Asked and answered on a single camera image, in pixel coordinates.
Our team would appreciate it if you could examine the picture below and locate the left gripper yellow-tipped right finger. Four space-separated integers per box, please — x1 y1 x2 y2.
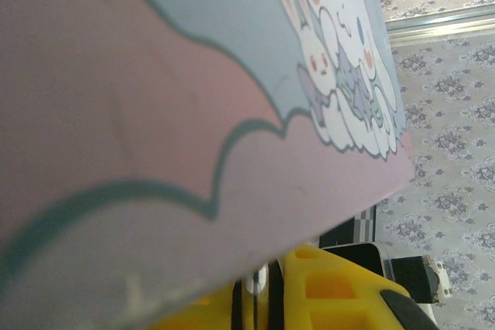
265 243 440 330

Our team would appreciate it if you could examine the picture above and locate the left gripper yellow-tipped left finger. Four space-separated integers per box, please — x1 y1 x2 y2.
153 280 258 330

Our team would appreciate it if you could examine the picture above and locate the pastel cartoon tin box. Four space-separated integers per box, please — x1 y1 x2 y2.
0 0 417 330

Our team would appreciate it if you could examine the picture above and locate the black white checkerboard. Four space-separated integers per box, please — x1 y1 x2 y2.
319 204 379 249

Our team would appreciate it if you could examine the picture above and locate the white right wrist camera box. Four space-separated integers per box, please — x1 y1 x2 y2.
424 254 454 304

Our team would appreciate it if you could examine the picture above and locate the aluminium corner post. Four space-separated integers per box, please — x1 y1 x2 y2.
384 7 495 44

